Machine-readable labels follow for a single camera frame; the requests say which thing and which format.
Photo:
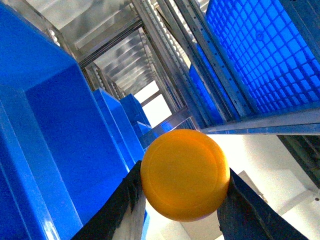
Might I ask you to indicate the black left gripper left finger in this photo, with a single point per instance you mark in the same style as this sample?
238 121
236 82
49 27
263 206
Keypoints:
122 216

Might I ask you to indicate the yellow mushroom push button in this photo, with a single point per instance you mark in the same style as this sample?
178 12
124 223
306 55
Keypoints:
185 175

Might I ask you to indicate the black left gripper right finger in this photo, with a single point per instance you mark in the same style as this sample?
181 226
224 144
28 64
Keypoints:
244 215

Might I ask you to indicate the blue bin upper shelf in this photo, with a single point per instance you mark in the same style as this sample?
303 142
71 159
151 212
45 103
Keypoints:
278 70

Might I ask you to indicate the empty blue plastic bin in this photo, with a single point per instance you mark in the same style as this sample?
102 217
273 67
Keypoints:
59 162

